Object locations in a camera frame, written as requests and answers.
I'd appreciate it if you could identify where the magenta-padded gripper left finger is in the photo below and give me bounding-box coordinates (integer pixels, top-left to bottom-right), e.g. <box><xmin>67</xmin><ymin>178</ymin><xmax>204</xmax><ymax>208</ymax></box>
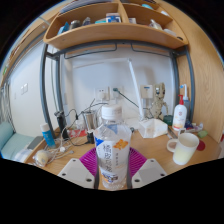
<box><xmin>57</xmin><ymin>146</ymin><xmax>101</xmax><ymax>190</ymax></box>

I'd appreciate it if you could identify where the plaid blanket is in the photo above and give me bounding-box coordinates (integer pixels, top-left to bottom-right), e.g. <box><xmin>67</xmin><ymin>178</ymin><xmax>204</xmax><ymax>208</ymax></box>
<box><xmin>13</xmin><ymin>148</ymin><xmax>34</xmax><ymax>164</ymax></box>

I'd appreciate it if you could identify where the light wooden side panel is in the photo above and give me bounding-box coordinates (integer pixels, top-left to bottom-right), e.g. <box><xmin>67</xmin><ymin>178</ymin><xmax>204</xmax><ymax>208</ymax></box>
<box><xmin>163</xmin><ymin>0</ymin><xmax>224</xmax><ymax>144</ymax></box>

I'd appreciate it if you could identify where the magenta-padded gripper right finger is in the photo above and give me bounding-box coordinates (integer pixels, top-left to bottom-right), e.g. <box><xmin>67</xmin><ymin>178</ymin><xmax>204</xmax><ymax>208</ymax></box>
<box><xmin>125</xmin><ymin>146</ymin><xmax>168</xmax><ymax>190</ymax></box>

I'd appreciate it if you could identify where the wooden shelf unit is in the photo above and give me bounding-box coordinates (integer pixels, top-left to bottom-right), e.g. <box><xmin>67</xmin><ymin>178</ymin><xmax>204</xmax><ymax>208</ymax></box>
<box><xmin>43</xmin><ymin>0</ymin><xmax>189</xmax><ymax>51</ymax></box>

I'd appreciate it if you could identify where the wrapped round bun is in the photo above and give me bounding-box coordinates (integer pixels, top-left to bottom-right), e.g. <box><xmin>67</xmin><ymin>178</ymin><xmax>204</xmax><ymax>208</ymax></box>
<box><xmin>33</xmin><ymin>149</ymin><xmax>51</xmax><ymax>168</ymax></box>

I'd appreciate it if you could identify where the wooden tree figurine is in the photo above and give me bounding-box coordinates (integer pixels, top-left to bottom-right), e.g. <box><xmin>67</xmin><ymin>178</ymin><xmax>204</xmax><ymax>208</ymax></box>
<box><xmin>149</xmin><ymin>82</ymin><xmax>169</xmax><ymax>120</ymax></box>

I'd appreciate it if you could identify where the white tissue pack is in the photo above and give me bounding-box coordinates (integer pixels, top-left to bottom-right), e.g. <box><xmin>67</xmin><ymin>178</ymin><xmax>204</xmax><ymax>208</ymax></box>
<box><xmin>138</xmin><ymin>118</ymin><xmax>169</xmax><ymax>139</ymax></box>

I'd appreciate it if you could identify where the light green pillow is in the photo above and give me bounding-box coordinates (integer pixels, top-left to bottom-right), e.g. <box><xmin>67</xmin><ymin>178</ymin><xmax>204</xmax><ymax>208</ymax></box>
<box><xmin>0</xmin><ymin>121</ymin><xmax>14</xmax><ymax>151</ymax></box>

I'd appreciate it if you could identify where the grey metal frame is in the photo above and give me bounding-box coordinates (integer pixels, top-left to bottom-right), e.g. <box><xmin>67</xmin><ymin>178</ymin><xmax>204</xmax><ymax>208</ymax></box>
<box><xmin>39</xmin><ymin>39</ymin><xmax>196</xmax><ymax>138</ymax></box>

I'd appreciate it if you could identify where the clear plastic water bottle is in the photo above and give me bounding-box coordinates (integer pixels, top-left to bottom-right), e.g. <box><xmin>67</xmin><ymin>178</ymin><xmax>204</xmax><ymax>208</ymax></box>
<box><xmin>93</xmin><ymin>103</ymin><xmax>133</xmax><ymax>191</ymax></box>

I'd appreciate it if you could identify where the flat round red coaster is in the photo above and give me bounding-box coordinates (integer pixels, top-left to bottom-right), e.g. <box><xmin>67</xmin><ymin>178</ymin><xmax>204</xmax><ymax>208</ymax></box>
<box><xmin>196</xmin><ymin>139</ymin><xmax>207</xmax><ymax>152</ymax></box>

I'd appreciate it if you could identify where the white wall socket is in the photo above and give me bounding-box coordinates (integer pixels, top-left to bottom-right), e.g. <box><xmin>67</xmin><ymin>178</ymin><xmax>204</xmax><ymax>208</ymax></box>
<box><xmin>94</xmin><ymin>86</ymin><xmax>110</xmax><ymax>101</ymax></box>
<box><xmin>111</xmin><ymin>85</ymin><xmax>125</xmax><ymax>100</ymax></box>

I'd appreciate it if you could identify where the cream white mug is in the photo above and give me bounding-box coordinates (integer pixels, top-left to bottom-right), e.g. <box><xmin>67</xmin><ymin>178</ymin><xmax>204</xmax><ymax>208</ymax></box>
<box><xmin>166</xmin><ymin>132</ymin><xmax>200</xmax><ymax>166</ymax></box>

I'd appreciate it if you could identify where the white wall box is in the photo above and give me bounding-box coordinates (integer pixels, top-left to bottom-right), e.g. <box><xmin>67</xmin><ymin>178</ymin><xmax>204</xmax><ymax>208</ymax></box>
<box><xmin>139</xmin><ymin>84</ymin><xmax>154</xmax><ymax>99</ymax></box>

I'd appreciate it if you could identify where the white red-pump lotion bottle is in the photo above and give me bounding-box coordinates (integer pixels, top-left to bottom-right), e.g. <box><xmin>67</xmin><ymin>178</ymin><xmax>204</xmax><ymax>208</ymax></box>
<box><xmin>172</xmin><ymin>94</ymin><xmax>188</xmax><ymax>132</ymax></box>

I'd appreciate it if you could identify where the blue-nozzle spray bottle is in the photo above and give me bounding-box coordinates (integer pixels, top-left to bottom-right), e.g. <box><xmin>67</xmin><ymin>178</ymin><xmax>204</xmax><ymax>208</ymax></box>
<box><xmin>179</xmin><ymin>83</ymin><xmax>192</xmax><ymax>123</ymax></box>

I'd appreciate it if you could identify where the dark tablet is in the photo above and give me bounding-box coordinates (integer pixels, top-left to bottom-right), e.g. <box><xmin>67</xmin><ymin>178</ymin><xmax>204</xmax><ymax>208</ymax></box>
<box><xmin>26</xmin><ymin>135</ymin><xmax>44</xmax><ymax>151</ymax></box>

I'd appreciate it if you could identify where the green cloth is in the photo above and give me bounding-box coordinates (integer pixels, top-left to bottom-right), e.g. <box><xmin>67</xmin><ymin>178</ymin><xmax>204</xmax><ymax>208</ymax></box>
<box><xmin>197</xmin><ymin>129</ymin><xmax>209</xmax><ymax>139</ymax></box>

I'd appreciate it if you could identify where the black charger block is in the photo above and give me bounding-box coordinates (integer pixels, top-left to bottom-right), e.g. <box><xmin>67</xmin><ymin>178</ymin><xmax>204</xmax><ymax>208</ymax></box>
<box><xmin>86</xmin><ymin>129</ymin><xmax>96</xmax><ymax>144</ymax></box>

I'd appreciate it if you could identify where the blue white cylinder can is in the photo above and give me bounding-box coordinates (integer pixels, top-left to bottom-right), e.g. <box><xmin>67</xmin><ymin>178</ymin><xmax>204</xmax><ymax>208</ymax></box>
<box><xmin>39</xmin><ymin>123</ymin><xmax>57</xmax><ymax>149</ymax></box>

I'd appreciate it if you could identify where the black electric shaver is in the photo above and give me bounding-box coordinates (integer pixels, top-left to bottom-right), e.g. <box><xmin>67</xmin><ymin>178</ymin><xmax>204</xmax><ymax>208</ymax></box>
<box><xmin>54</xmin><ymin>110</ymin><xmax>69</xmax><ymax>140</ymax></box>

